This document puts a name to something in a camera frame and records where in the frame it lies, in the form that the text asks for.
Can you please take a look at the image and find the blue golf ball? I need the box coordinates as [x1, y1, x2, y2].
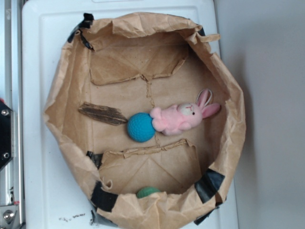
[127, 113, 155, 143]

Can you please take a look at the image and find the green ball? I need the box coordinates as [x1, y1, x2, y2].
[136, 187, 161, 198]

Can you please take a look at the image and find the brown paper bag bin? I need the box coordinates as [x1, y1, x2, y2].
[43, 12, 246, 229]

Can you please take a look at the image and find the pink plush bunny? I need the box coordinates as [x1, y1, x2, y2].
[150, 89, 221, 135]

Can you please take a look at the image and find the brown wood bark piece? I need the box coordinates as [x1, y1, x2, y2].
[78, 102, 128, 126]

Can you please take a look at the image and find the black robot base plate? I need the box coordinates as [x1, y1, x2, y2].
[0, 99, 12, 171]

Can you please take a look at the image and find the aluminium frame rail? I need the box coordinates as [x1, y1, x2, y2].
[0, 0, 26, 229]

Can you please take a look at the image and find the metal corner bracket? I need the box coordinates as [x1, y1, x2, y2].
[0, 205, 19, 228]

